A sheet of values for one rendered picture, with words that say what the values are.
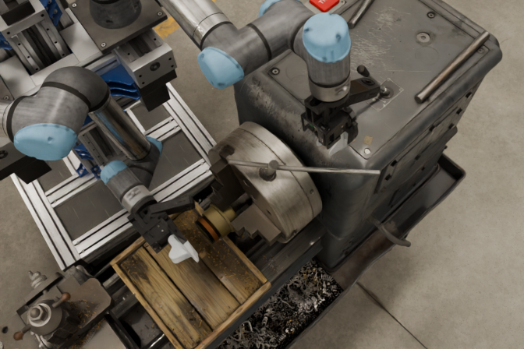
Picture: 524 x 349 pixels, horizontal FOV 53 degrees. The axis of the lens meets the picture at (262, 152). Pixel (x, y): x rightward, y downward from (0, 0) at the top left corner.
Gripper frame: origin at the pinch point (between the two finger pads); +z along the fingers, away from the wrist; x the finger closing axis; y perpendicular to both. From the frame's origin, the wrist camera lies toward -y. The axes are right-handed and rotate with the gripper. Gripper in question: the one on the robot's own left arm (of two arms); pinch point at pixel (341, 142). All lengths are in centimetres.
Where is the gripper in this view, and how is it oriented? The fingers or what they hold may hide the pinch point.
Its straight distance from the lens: 115.6
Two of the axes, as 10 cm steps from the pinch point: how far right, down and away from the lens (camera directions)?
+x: 6.5, 5.6, -5.1
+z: 1.5, 5.6, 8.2
